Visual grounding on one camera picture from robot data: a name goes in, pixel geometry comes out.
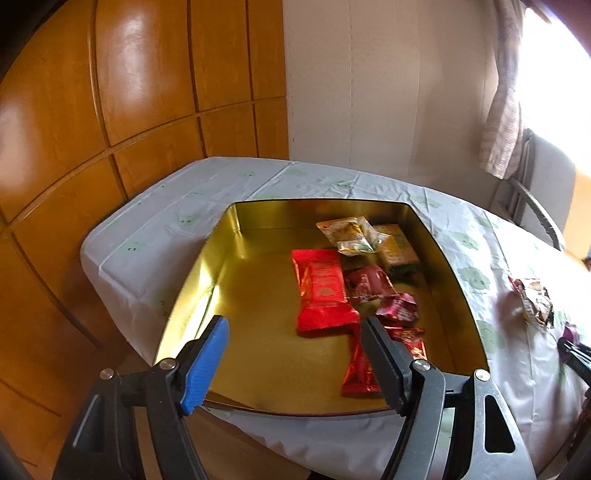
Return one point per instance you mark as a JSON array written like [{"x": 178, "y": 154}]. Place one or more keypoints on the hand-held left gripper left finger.
[{"x": 205, "y": 369}]

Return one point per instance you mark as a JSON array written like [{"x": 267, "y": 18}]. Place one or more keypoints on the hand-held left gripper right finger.
[{"x": 388, "y": 369}]

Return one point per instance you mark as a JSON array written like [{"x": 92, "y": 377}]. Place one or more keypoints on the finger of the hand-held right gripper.
[
  {"x": 582, "y": 371},
  {"x": 575, "y": 353}
]

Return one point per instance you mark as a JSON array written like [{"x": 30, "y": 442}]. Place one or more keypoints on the purple candy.
[{"x": 570, "y": 333}]

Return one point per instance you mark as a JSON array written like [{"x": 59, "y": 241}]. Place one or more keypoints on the narrow red snack packet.
[{"x": 358, "y": 374}]

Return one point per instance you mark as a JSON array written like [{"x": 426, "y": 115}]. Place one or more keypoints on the small red foil packet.
[
  {"x": 399, "y": 309},
  {"x": 412, "y": 345}
]

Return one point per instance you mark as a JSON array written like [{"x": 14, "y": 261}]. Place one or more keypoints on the gold metal tin box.
[{"x": 258, "y": 332}]

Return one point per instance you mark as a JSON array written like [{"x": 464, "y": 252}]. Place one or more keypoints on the large red snack packet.
[{"x": 323, "y": 295}]

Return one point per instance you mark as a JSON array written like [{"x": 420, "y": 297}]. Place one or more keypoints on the yellow clear snack packet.
[{"x": 351, "y": 235}]

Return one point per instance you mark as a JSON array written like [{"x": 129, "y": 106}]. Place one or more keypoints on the silver foil snack packet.
[{"x": 535, "y": 300}]

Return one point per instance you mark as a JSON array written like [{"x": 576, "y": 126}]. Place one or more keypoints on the pink patterned snack packet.
[{"x": 369, "y": 284}]

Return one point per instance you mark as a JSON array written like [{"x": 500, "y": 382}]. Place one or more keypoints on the pale green-flowered tablecloth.
[{"x": 184, "y": 194}]

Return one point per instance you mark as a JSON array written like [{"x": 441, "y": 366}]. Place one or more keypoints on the wooden wardrobe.
[{"x": 115, "y": 138}]

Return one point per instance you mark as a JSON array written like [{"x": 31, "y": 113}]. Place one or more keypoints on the checked curtain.
[{"x": 501, "y": 115}]

